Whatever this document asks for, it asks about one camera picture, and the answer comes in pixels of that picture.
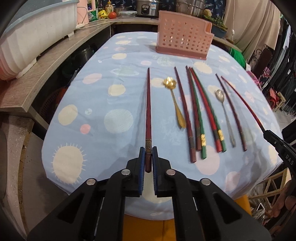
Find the silver long spoon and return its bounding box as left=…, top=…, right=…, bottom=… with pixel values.
left=215, top=89, right=236, bottom=148

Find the gold flower spoon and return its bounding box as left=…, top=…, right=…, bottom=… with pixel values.
left=164, top=77, right=186, bottom=128

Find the dark brown chopstick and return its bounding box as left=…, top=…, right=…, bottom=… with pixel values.
left=174, top=67, right=196, bottom=163

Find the pink appliance box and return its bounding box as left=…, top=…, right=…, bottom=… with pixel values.
left=77, top=0, right=95, bottom=25

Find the pink perforated utensil holder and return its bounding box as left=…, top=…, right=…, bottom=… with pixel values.
left=156, top=11, right=214, bottom=60

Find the green twisted chopstick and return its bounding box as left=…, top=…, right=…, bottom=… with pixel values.
left=191, top=67, right=227, bottom=153

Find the clear food container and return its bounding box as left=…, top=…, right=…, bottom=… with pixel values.
left=119, top=11, right=137, bottom=18

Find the stainless steel pot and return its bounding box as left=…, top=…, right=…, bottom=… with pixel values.
left=176, top=0, right=205, bottom=16

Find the green chopstick gold band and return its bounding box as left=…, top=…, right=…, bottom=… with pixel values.
left=188, top=69, right=207, bottom=160

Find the blue planet pattern tablecloth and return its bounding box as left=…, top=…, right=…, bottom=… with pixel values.
left=42, top=32, right=281, bottom=198

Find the red curved chopstick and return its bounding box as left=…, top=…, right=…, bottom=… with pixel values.
left=221, top=76, right=265, bottom=133

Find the bright red chopstick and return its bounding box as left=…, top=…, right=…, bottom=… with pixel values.
left=189, top=67, right=223, bottom=153

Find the green cloth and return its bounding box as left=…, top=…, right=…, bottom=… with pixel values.
left=229, top=48, right=246, bottom=69

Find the red tomato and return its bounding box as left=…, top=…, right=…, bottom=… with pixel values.
left=108, top=11, right=117, bottom=19

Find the beige hanging cloth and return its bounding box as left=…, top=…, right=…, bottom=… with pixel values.
left=223, top=0, right=281, bottom=61

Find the wooden counter shelf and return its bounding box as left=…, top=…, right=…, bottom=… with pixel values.
left=0, top=17, right=242, bottom=113

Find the yellow oil bottle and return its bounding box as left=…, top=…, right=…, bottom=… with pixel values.
left=105, top=1, right=114, bottom=15

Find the silver rice cooker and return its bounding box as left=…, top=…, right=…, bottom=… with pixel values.
left=136, top=0, right=161, bottom=18

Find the white dish drainer tub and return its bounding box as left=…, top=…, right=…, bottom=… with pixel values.
left=1, top=1, right=78, bottom=80

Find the dark red twisted chopstick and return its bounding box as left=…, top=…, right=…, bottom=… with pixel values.
left=186, top=66, right=202, bottom=151

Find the dark maroon thin chopstick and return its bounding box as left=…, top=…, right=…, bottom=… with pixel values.
left=215, top=74, right=247, bottom=152

